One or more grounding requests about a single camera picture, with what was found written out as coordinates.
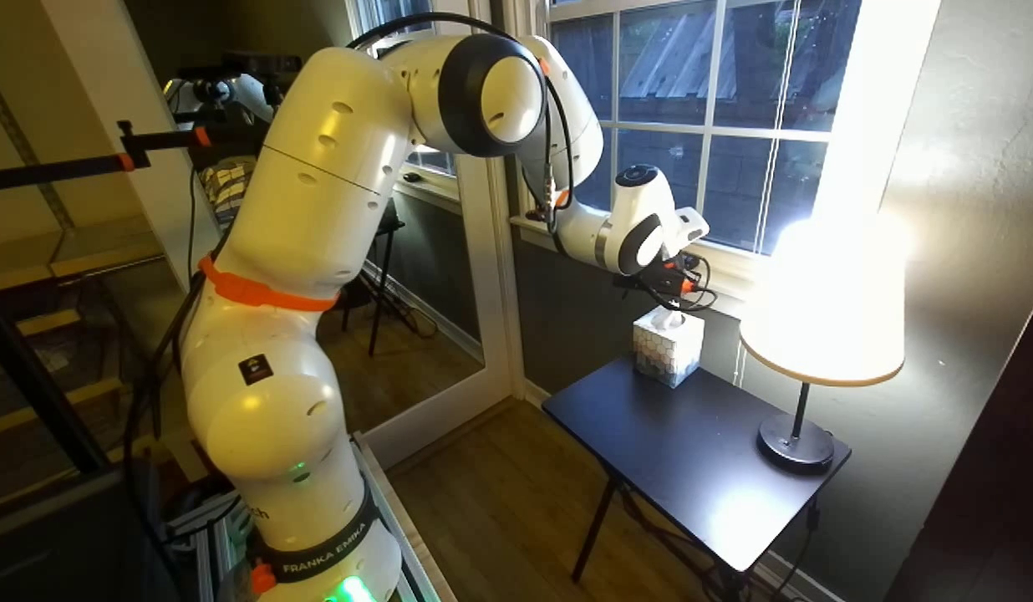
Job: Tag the table lamp white shade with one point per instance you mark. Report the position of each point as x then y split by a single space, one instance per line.
827 313

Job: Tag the black side table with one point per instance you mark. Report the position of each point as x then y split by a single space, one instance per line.
694 447

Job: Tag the patterned cube tissue box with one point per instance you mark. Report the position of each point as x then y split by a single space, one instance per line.
666 351

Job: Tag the clear blind wand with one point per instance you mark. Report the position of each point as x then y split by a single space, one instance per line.
778 111

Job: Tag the white framed grid window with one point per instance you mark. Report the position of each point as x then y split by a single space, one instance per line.
705 111

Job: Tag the black tripod pole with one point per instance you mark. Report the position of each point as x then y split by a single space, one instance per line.
60 167

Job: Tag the black folding stand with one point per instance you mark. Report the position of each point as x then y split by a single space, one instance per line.
383 267

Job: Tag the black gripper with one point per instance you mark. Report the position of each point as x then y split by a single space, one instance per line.
685 280

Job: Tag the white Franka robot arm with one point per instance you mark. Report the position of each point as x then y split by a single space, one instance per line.
315 222

